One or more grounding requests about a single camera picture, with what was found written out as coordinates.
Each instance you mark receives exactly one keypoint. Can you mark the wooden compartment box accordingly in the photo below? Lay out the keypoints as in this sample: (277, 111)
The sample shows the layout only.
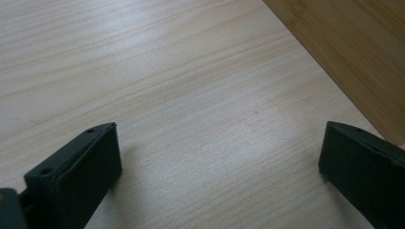
(356, 47)

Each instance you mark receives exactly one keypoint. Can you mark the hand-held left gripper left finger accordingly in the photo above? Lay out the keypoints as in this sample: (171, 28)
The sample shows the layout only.
(73, 181)

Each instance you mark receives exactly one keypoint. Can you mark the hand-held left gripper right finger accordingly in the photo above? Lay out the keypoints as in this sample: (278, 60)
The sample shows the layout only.
(366, 171)

